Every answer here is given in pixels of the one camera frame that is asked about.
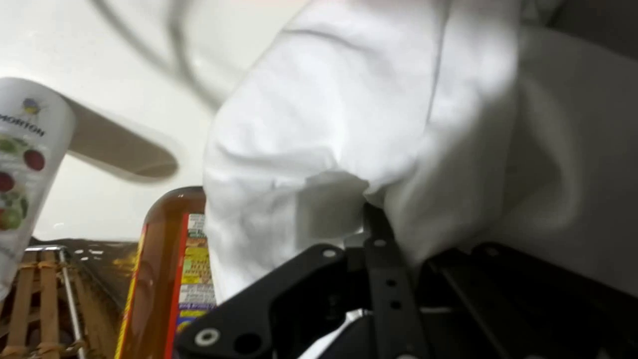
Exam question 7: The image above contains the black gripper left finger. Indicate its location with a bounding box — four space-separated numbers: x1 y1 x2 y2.
175 202 426 359

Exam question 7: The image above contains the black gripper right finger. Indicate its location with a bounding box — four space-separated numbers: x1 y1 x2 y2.
424 244 638 359

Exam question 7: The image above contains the white clothing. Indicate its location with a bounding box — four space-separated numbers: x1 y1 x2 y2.
201 0 638 359

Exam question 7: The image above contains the colourful printed packet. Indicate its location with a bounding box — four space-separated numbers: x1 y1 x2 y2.
175 214 217 334

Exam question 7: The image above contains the amber bottle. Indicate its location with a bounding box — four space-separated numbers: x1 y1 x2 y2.
113 186 209 359

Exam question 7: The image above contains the wicker basket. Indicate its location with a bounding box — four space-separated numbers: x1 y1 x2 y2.
0 242 91 359

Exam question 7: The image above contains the small white seasoning container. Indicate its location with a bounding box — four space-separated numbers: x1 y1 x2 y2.
0 77 77 302

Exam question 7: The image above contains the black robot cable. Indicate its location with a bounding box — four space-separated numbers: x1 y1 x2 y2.
87 0 225 113

